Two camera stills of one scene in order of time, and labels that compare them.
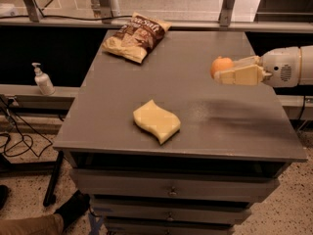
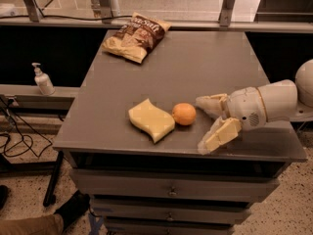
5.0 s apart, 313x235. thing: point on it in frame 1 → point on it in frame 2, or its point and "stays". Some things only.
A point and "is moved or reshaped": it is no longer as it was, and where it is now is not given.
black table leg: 50,195 stays
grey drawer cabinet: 233,147 stays
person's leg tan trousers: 43,225 stays
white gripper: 281,68 → 245,108
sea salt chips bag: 135,37 stays
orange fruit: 220,64 → 184,114
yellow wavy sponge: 159,121 is moved or reshaped
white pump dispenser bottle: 42,79 stays
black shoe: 73,209 stays
